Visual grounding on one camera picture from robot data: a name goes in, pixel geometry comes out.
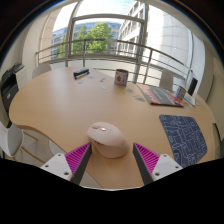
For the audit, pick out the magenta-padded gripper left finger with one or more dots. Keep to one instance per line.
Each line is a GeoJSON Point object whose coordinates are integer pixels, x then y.
{"type": "Point", "coordinates": [58, 164]}

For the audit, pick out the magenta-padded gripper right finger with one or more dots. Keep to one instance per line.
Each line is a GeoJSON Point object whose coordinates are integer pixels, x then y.
{"type": "Point", "coordinates": [165, 165]}

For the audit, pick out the pale pink computer mouse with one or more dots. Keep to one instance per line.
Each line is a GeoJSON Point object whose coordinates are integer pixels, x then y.
{"type": "Point", "coordinates": [108, 140]}

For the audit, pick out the blue patterned mouse pad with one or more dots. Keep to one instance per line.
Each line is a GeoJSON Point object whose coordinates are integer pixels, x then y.
{"type": "Point", "coordinates": [183, 138]}

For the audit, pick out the white plastic chair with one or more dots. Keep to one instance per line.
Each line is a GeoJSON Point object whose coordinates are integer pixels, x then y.
{"type": "Point", "coordinates": [166, 80]}
{"type": "Point", "coordinates": [10, 140]}
{"type": "Point", "coordinates": [40, 70]}

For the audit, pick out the red and dark magazine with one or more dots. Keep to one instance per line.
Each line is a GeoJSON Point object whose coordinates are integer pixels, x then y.
{"type": "Point", "coordinates": [160, 96]}

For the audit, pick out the small green card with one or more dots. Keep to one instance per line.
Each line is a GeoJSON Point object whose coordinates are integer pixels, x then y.
{"type": "Point", "coordinates": [139, 98]}

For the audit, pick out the black upright speaker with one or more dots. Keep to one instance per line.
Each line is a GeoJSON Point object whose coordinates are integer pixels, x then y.
{"type": "Point", "coordinates": [192, 86]}

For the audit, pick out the black and white printer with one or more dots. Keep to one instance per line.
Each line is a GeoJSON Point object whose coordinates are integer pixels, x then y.
{"type": "Point", "coordinates": [11, 85]}

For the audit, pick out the metal balcony railing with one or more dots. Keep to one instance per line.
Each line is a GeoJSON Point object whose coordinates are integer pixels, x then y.
{"type": "Point", "coordinates": [100, 40]}

